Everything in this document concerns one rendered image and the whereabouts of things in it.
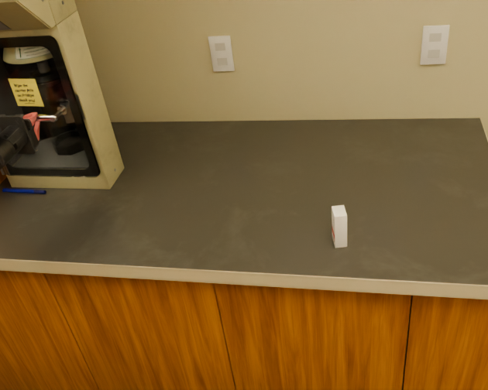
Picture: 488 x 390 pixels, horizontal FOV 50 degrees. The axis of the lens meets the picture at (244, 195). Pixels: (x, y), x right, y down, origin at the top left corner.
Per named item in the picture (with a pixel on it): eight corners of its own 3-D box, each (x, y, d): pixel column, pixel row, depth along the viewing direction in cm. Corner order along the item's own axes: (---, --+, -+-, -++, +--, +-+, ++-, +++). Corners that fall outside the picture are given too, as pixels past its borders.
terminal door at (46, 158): (6, 174, 153) (-55, 40, 129) (101, 176, 146) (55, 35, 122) (5, 176, 152) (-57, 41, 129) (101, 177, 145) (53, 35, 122)
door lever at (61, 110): (36, 114, 137) (32, 105, 135) (68, 114, 134) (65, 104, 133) (25, 124, 132) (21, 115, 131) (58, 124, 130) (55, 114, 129)
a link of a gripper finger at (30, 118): (44, 104, 130) (25, 122, 123) (53, 129, 134) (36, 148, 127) (19, 104, 131) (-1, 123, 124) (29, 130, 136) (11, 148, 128)
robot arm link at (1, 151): (-14, 174, 118) (6, 170, 116) (-32, 148, 115) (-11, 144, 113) (2, 158, 124) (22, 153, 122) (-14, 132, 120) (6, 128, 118)
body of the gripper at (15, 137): (24, 112, 123) (8, 128, 117) (39, 150, 129) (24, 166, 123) (0, 113, 124) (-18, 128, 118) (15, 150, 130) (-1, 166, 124)
